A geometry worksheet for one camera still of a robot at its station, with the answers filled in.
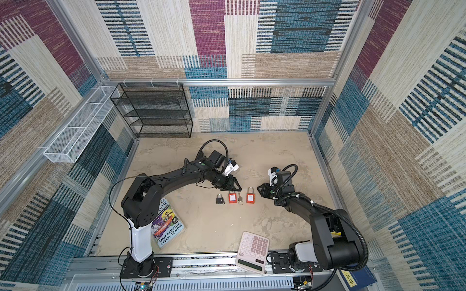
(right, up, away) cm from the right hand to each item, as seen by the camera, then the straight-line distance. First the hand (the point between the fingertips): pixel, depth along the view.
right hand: (259, 190), depth 91 cm
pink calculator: (-5, -22, -15) cm, 27 cm away
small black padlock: (-20, -5, +1) cm, 20 cm away
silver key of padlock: (-10, -5, +1) cm, 11 cm away
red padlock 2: (-4, -3, +1) cm, 5 cm away
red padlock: (-13, -4, +1) cm, 14 cm away
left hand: (-10, +2, -5) cm, 11 cm away
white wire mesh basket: (-76, +22, -19) cm, 81 cm away
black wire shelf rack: (-60, +44, +18) cm, 76 cm away
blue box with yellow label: (+34, -29, -22) cm, 50 cm away
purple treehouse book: (-42, -14, -9) cm, 45 cm away
